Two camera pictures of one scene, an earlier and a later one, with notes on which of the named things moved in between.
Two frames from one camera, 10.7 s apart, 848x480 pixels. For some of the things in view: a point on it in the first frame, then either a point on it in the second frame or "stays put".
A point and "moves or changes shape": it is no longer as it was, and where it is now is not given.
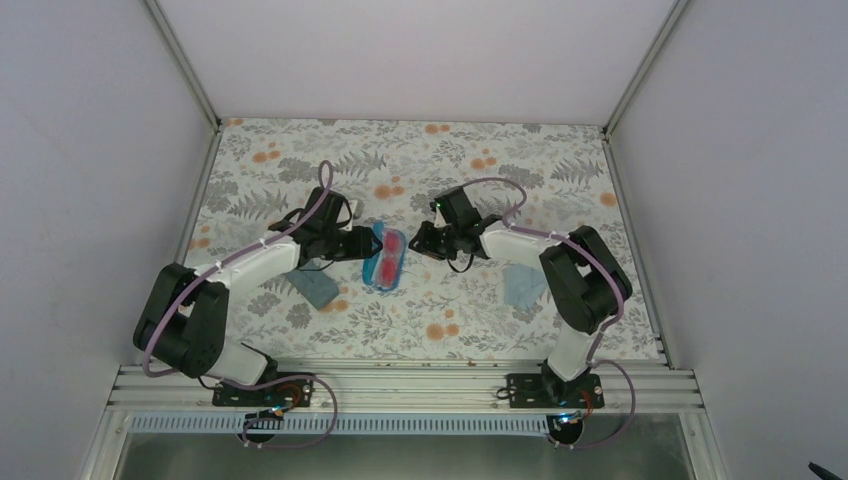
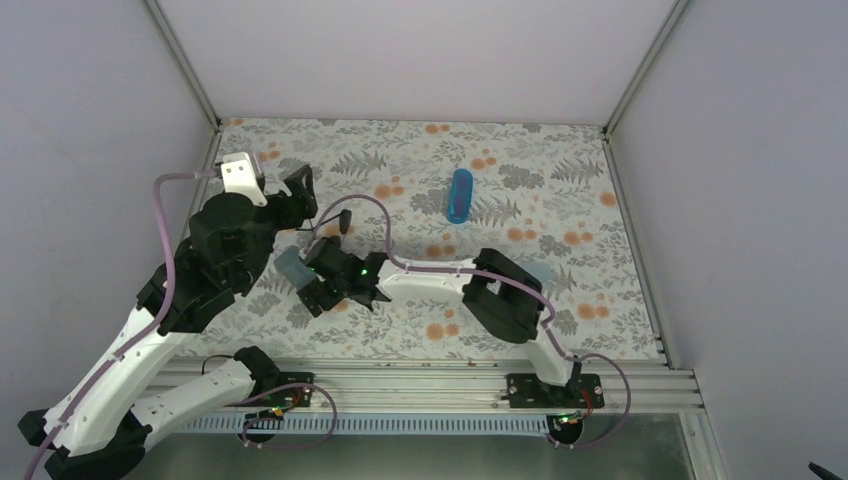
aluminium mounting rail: [417, 388] stays put
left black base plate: [290, 392] stays put
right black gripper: [424, 244] → [326, 300]
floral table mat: [534, 179] stays put
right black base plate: [536, 390] stays put
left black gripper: [360, 246] → [303, 197]
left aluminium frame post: [187, 71] stays put
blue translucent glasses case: [384, 270] moves or changes shape
